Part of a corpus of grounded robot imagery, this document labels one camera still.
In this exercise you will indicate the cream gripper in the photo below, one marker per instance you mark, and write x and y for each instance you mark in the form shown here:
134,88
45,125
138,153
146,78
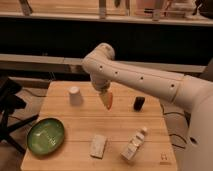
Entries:
106,97

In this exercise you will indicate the white ceramic cup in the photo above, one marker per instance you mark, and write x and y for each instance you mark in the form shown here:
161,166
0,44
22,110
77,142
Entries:
75,96

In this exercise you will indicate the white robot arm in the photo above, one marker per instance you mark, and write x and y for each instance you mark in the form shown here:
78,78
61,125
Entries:
193,95

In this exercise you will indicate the black eraser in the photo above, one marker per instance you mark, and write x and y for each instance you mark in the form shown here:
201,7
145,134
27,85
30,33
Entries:
138,103

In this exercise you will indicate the orange carrot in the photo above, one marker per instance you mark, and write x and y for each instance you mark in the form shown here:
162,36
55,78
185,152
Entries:
109,106

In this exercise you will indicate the white sponge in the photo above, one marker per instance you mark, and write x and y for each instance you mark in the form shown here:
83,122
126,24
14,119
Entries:
98,146

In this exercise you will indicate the white plastic bottle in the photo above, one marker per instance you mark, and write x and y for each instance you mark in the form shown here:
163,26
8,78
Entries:
136,141

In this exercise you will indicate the green bowl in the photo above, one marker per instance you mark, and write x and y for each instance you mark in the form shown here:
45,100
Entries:
46,136

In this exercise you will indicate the black chair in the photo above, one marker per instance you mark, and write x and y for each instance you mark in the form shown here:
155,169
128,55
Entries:
9,102

